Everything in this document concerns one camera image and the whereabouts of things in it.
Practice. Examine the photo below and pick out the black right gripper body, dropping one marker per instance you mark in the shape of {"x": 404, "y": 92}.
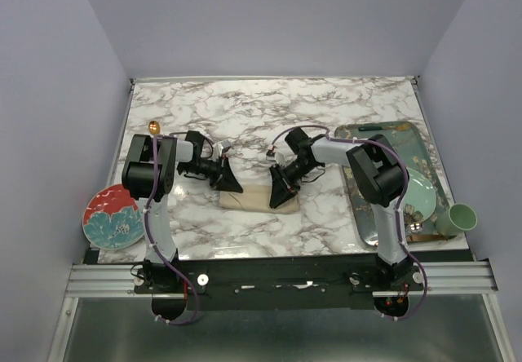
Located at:
{"x": 296, "y": 171}

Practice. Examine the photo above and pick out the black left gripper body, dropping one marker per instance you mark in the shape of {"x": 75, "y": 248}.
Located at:
{"x": 209, "y": 169}

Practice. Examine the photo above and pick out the beige linen napkin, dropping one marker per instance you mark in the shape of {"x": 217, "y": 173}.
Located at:
{"x": 256, "y": 198}

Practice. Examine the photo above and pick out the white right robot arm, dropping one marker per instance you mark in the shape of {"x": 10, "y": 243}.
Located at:
{"x": 380, "y": 175}

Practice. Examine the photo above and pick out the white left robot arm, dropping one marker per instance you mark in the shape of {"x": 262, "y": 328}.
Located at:
{"x": 152, "y": 162}

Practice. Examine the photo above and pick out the gold spoon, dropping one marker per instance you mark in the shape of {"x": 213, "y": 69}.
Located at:
{"x": 154, "y": 127}

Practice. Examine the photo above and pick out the floral teal serving tray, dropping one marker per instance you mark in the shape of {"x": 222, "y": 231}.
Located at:
{"x": 406, "y": 139}

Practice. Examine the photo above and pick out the red and blue round plate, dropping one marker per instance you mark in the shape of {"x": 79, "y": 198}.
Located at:
{"x": 112, "y": 219}

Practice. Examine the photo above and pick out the mint green plate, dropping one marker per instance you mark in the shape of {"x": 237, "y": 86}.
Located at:
{"x": 420, "y": 199}

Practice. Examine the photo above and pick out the silver spoon on tray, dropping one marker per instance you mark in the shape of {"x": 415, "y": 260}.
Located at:
{"x": 416, "y": 227}

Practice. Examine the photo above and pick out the mint green cup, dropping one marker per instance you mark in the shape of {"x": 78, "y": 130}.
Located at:
{"x": 457, "y": 219}

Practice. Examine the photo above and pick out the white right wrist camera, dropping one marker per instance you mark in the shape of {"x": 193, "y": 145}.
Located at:
{"x": 277, "y": 158}

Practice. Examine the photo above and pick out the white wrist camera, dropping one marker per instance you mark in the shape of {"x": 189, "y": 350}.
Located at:
{"x": 224, "y": 147}
{"x": 277, "y": 158}

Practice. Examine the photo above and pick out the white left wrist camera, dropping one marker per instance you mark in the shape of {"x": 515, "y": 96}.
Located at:
{"x": 224, "y": 147}

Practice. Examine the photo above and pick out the black mounting base plate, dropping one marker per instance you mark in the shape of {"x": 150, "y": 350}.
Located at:
{"x": 360, "y": 282}

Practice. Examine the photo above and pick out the aluminium frame rail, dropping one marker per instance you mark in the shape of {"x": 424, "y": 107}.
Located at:
{"x": 116, "y": 281}

